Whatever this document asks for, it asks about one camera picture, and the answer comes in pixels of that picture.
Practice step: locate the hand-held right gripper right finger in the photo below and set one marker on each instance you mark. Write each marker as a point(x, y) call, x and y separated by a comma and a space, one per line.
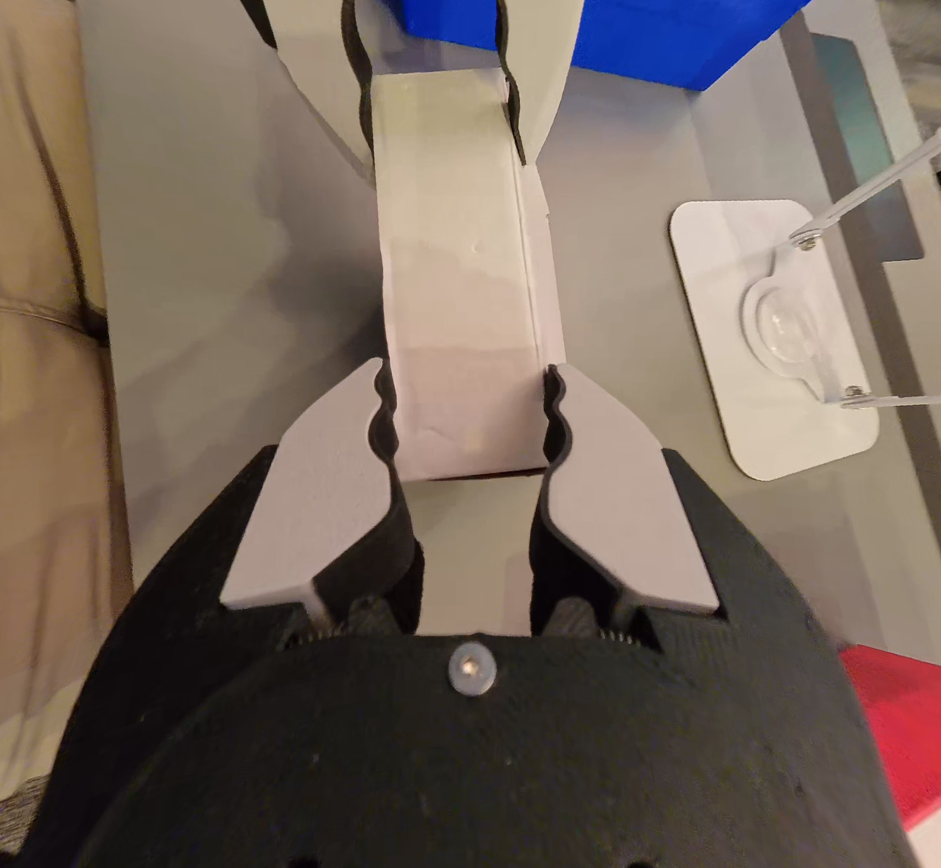
point(625, 500)

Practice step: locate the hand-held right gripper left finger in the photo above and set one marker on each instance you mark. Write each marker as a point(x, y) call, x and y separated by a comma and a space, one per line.
point(316, 500)

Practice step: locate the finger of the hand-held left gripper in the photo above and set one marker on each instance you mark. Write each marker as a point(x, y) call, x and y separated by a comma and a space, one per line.
point(309, 22)
point(548, 22)

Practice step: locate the white cardboard box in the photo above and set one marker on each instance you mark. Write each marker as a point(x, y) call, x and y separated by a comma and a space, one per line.
point(456, 280)

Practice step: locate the red box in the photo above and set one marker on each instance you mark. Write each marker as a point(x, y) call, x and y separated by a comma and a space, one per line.
point(900, 728)

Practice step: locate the blue plastic bin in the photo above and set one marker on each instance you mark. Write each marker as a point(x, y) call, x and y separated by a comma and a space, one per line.
point(684, 0)

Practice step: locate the beige sofa cushion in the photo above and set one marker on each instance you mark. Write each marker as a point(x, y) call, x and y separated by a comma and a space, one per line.
point(51, 383)

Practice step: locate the dark grey flat panel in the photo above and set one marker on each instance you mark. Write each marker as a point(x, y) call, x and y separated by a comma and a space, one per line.
point(856, 118)

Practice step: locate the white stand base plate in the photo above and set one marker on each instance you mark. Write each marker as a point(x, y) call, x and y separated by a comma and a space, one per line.
point(720, 339)

